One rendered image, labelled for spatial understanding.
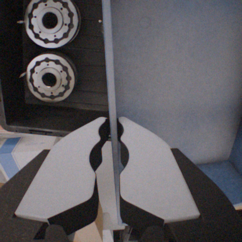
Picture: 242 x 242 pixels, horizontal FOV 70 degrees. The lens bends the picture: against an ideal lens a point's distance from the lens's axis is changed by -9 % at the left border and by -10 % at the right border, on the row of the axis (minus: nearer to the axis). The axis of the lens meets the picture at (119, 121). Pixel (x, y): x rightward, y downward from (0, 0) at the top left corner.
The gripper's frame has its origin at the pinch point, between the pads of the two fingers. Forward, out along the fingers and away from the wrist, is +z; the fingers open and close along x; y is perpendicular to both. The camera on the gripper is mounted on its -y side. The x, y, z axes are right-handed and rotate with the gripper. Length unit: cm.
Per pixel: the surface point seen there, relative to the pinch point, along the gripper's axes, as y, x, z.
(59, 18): -7.5, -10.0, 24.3
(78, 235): 62, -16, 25
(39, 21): -7.3, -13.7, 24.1
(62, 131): 11.9, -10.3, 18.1
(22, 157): 29, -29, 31
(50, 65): 1.0, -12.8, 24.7
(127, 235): 50, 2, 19
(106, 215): 71, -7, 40
